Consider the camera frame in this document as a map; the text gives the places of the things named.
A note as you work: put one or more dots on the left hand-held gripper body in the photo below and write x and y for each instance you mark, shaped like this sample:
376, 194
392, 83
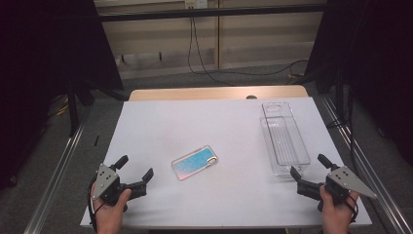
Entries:
105, 182

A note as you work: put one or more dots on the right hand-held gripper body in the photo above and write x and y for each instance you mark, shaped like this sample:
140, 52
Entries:
345, 183

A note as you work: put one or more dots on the clear plastic container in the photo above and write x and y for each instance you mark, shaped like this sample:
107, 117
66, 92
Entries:
287, 143

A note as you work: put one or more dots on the iridescent blue phone case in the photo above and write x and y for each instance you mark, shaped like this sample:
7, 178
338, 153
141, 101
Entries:
195, 163

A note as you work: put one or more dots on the person's left hand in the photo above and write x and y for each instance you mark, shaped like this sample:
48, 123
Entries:
112, 216

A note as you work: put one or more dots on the person's right hand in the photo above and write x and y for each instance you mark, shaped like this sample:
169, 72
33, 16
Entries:
337, 217

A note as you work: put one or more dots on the small black floor object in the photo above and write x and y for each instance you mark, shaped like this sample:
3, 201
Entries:
96, 140

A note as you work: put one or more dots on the black stand leg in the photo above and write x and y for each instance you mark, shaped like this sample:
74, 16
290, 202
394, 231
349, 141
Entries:
73, 113

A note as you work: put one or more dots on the white table cover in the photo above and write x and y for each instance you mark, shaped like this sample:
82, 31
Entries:
195, 123

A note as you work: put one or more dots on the wooden table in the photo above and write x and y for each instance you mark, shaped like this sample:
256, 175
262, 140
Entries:
195, 93

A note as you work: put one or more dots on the black curtain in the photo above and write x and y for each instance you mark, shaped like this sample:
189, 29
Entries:
373, 48
48, 65

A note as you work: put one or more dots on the black horizontal bar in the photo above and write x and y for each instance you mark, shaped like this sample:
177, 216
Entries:
211, 12

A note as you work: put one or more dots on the metal floor rail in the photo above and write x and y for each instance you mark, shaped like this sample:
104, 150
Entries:
391, 204
55, 182

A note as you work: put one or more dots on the white wall socket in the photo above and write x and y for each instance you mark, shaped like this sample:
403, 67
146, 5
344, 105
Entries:
196, 4

